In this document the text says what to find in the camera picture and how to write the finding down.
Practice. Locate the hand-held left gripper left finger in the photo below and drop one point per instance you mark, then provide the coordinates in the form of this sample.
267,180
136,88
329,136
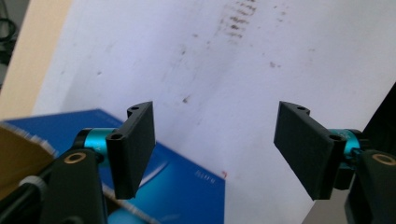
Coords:
132,149

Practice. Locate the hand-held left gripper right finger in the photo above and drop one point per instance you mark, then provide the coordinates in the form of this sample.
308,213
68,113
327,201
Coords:
308,149

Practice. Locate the blue cardboard box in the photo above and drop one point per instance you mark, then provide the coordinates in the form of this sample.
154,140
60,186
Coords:
186,193

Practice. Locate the white paper sheet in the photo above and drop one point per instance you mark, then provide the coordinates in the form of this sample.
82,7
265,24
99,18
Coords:
218,77

